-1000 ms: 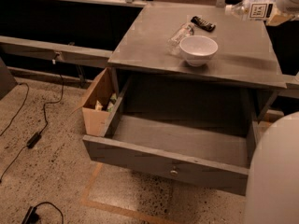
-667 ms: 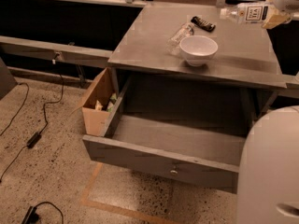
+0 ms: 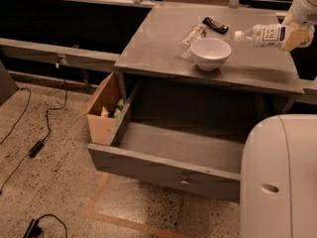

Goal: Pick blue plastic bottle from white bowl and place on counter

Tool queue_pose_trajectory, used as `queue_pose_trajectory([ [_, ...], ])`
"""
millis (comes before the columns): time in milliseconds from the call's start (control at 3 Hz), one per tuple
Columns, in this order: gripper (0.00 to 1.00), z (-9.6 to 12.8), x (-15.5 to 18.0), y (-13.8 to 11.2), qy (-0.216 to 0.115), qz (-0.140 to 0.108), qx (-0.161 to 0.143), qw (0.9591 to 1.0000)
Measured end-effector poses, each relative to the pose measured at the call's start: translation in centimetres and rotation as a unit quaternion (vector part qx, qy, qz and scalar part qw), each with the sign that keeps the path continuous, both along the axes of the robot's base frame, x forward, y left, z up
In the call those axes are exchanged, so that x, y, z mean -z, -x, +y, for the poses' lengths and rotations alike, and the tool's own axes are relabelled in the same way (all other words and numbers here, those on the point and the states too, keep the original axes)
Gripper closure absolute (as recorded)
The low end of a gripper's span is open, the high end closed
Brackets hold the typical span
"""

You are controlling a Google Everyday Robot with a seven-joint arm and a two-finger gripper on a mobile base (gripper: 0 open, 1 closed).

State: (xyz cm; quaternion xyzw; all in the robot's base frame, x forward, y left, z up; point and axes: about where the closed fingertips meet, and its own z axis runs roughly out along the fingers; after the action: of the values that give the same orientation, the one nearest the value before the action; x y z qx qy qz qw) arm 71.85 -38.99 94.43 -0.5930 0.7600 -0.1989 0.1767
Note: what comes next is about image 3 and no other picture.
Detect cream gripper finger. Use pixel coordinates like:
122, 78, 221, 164
280, 25, 311, 52

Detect blue labelled plastic bottle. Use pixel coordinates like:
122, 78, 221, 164
233, 23, 315, 50

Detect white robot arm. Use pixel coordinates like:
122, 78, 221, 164
235, 0, 317, 238

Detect white ceramic bowl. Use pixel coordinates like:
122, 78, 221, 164
190, 38, 232, 71

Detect grey counter cabinet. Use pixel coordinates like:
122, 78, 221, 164
116, 3, 304, 130

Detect dark snack bar wrapper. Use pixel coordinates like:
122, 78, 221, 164
202, 17, 229, 34

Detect open grey drawer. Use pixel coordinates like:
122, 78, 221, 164
88, 79, 254, 201

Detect brass drawer knob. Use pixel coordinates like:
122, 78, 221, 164
180, 180, 189, 187

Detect open cardboard box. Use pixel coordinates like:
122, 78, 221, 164
79, 72, 124, 145

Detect items inside cardboard box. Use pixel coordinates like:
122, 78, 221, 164
100, 98, 125, 119

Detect grey metal rail beam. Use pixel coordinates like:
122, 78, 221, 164
0, 38, 119, 72

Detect black power adapter with cable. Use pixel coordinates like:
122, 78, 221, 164
0, 55, 68, 194

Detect black plug with cable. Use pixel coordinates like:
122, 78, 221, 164
22, 213, 68, 238

